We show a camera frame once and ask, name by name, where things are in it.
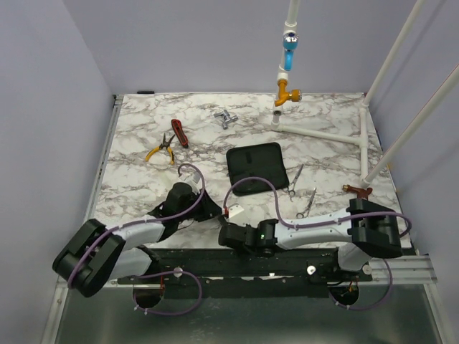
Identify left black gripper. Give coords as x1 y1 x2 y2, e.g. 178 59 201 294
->
178 190 224 224

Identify black zip tool case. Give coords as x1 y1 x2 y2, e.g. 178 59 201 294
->
226 142 290 190

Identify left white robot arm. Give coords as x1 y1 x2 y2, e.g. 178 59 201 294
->
52 182 222 297

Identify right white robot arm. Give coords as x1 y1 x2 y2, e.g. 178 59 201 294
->
218 199 402 281

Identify silver scissors lower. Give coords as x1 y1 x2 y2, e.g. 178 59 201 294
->
295 187 317 219

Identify silver scissors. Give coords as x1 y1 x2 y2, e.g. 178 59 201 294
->
284 164 304 199
295 187 317 219

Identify silver scissors upper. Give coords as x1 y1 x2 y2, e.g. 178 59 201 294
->
284 164 304 199

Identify red black utility knife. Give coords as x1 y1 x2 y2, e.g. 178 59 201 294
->
171 119 189 148

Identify silver metal faucet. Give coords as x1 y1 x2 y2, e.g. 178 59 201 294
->
214 110 238 130

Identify brown brass faucet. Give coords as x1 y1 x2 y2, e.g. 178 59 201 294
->
342 184 373 199

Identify orange faucet on pipe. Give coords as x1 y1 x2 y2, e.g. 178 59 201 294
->
274 79 302 107

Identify blue valve on pipe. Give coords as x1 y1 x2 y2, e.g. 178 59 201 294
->
283 32 299 71

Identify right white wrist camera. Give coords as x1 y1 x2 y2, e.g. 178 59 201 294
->
224 204 249 226

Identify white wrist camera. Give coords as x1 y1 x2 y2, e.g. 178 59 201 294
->
179 172 201 190
224 204 249 226

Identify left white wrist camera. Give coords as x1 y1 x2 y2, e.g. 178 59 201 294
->
179 172 201 190

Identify yellow handled pliers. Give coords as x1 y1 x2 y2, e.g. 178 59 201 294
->
144 132 176 166

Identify aluminium frame rail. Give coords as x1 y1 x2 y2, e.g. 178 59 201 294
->
40 94 124 344

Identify white PVC pipe frame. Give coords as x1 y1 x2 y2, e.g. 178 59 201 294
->
270 1 458 188

